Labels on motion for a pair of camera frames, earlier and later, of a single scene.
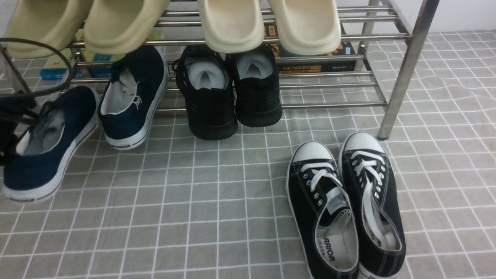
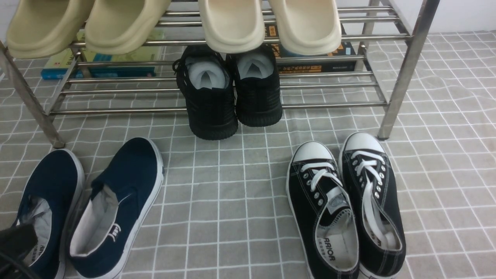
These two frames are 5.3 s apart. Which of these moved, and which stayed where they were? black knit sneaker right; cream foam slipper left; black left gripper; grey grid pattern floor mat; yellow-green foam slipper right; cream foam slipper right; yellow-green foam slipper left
Moved: black left gripper
Stayed: grey grid pattern floor mat; cream foam slipper left; cream foam slipper right; black knit sneaker right; yellow-green foam slipper right; yellow-green foam slipper left
